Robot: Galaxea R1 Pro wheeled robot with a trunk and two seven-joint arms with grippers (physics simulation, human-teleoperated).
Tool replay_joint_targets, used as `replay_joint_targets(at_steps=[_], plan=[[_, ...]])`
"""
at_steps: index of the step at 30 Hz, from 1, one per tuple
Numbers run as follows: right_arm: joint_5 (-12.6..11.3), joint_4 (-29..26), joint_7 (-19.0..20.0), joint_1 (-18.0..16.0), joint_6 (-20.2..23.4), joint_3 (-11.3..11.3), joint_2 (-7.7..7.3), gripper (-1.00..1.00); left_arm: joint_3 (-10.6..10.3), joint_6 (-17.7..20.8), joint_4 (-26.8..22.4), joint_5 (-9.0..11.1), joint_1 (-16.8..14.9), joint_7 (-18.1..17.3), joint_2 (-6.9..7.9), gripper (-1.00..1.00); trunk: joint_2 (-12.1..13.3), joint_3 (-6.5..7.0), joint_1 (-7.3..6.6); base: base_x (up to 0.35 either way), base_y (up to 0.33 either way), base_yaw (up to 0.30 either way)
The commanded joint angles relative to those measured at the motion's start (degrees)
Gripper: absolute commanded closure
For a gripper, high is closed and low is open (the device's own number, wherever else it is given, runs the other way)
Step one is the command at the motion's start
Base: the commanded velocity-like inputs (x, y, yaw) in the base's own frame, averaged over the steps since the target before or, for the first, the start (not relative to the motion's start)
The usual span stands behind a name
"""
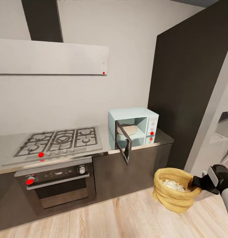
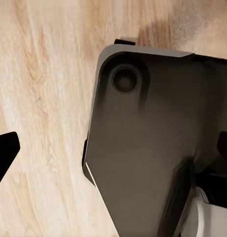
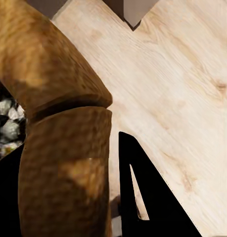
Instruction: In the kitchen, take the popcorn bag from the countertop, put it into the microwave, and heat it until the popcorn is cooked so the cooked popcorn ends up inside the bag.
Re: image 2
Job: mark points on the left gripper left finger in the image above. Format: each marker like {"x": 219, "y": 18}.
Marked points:
{"x": 9, "y": 148}

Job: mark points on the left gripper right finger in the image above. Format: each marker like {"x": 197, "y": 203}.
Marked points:
{"x": 222, "y": 145}

